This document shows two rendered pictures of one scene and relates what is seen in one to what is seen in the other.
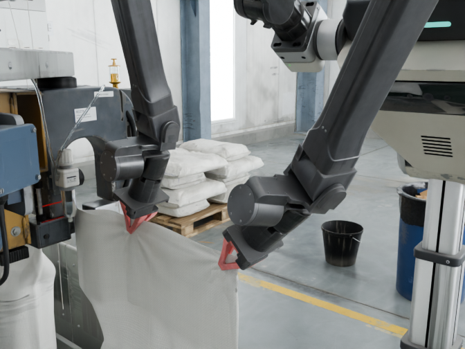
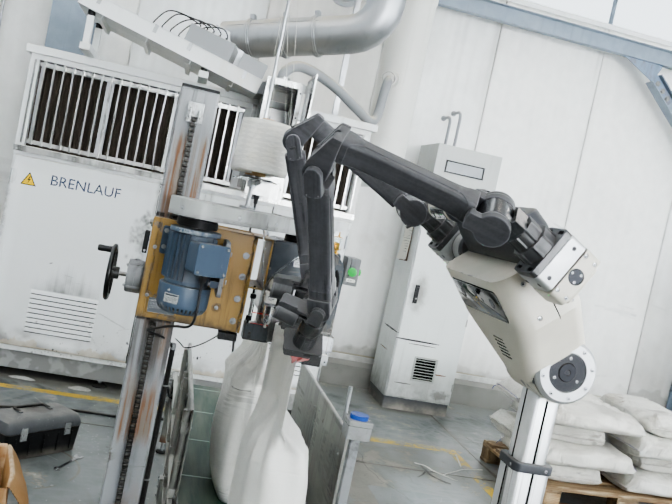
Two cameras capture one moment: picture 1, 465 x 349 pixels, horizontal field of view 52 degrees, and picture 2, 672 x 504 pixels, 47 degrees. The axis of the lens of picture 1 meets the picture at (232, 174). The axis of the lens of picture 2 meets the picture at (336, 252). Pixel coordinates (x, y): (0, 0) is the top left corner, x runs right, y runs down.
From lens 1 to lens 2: 152 cm
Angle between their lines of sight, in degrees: 41
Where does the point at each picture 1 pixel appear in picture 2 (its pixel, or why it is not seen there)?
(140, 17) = (300, 204)
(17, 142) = (216, 253)
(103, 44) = not seen: hidden behind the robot
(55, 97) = (283, 246)
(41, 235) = (246, 330)
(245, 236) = (293, 336)
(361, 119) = (318, 269)
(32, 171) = (220, 271)
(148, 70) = (302, 235)
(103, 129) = not seen: hidden behind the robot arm
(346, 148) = (316, 285)
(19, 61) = (249, 217)
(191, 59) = not seen: outside the picture
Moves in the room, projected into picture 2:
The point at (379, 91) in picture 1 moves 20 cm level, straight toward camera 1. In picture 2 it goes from (320, 255) to (241, 242)
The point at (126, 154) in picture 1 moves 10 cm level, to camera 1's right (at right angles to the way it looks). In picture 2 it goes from (282, 282) to (307, 290)
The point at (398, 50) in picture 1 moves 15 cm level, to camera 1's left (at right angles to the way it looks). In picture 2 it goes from (317, 234) to (271, 223)
